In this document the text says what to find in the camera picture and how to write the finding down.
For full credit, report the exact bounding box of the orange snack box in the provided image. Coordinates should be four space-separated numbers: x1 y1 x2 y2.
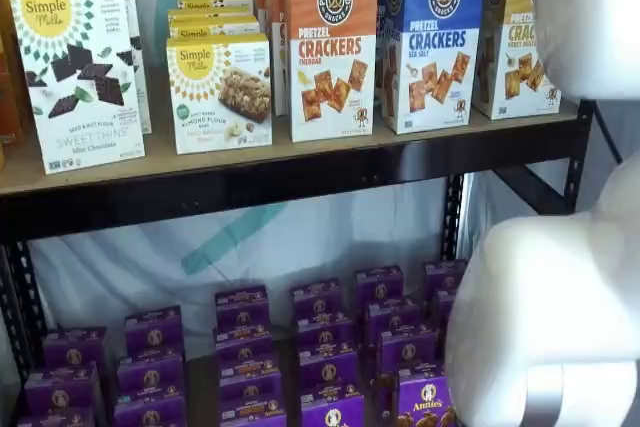
0 0 32 148

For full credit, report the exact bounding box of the yellow honey mustard cracker box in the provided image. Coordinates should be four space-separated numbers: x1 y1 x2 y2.
472 0 564 121

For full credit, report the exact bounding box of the Simple Mills sweet thins box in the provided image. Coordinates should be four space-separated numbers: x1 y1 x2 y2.
9 0 147 176
33 0 153 136

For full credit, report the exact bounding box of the black metal shelf frame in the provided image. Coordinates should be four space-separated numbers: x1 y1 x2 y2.
0 96 599 427

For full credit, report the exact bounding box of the Simple Mills almond bars box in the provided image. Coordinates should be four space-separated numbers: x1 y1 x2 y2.
177 0 255 11
167 5 257 21
168 15 262 41
166 31 274 156

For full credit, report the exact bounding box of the purple Annie's snack box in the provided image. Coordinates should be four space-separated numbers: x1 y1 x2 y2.
215 285 269 328
300 385 366 427
377 366 454 427
124 305 184 354
218 355 281 398
355 266 405 308
114 387 188 427
117 350 185 393
376 327 441 373
298 345 359 389
219 393 288 427
24 362 101 412
214 324 274 362
433 289 457 328
364 298 424 341
43 327 108 369
423 260 469 296
295 314 354 352
17 406 96 427
291 278 344 321

